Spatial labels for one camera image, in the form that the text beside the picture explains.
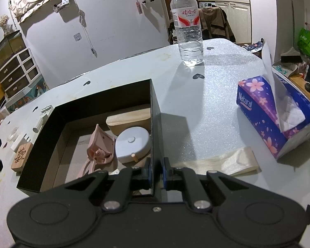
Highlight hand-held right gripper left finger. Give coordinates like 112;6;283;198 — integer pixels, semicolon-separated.
49;157;154;212

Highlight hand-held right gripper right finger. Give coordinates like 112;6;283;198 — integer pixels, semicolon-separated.
163;157;255;211

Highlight small clear cup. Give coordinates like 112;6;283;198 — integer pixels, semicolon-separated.
7;127;20;142

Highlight small white box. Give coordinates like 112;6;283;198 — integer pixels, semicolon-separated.
11;135;29;153

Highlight carved wooden block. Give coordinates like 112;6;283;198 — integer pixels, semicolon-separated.
11;142;33;172

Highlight white round case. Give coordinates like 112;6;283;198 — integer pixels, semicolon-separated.
115;126;152;165

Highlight pink plastic clip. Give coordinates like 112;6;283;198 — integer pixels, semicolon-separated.
79;124;117;179

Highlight rounded light wooden block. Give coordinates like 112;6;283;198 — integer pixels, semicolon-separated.
105;108;152;137

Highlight black cardboard box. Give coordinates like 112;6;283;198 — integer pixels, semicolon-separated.
16;79;163;203

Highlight painted teal cabinet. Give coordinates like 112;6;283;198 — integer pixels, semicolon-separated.
4;81;50;114

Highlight translucent tape strip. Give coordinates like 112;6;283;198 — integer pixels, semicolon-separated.
174;146;261;176

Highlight white drawer unit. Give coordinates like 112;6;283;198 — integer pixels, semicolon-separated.
0;48;41;99

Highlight glass fish tank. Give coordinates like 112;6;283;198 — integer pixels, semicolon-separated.
0;29;26;69

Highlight blue floral tissue box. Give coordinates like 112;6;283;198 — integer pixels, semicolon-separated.
236;41;310;160

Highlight dried flower bouquet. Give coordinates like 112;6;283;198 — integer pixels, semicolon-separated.
0;14;11;36

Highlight clear water bottle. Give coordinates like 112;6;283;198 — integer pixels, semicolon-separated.
169;0;204;67

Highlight blue patterned pouch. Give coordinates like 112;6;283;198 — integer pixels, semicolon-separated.
244;40;264;52

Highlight chair with brown jacket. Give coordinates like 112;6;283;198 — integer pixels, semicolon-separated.
168;6;236;44

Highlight broom with dustpan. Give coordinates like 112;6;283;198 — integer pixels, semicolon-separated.
281;0;304;64

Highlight white kitchen counter cabinet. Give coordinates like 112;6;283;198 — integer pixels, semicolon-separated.
199;0;251;44

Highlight green shopping bag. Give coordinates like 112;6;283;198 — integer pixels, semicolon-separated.
296;27;310;56

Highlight clear wall holder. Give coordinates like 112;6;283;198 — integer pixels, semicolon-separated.
53;0;70;13

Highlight hanging white cable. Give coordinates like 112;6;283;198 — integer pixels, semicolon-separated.
79;10;98;57

